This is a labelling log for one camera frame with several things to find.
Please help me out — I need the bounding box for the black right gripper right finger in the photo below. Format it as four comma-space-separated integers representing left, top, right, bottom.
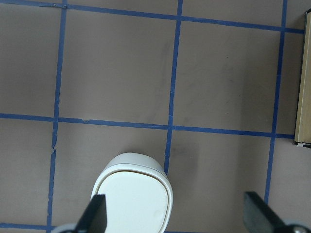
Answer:
243, 191, 311, 233

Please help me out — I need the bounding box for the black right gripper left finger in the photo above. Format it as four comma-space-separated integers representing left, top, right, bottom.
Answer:
74, 194, 107, 233

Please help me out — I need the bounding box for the beige board with black edge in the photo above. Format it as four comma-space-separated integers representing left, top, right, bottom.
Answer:
294, 9, 311, 148

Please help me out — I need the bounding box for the white trash can body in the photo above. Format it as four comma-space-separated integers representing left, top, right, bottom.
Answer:
91, 152, 173, 233

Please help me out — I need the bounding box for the white trash can lid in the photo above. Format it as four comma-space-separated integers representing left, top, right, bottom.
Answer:
96, 171, 169, 233

